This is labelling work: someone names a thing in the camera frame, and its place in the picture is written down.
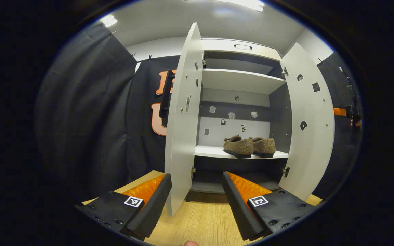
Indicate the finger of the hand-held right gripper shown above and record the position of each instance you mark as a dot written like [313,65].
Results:
[340,112]

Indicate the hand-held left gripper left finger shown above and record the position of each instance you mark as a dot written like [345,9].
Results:
[152,208]

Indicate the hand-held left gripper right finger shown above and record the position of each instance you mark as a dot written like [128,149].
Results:
[238,208]

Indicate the white cabinet door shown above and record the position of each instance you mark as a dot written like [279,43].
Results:
[306,153]
[180,147]

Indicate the brown fuzzy shoe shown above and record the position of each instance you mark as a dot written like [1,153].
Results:
[265,146]
[239,147]

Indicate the white shoe cabinet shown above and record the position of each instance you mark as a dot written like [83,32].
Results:
[217,96]

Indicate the white cabinet shelf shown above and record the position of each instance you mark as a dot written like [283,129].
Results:
[241,80]
[210,152]

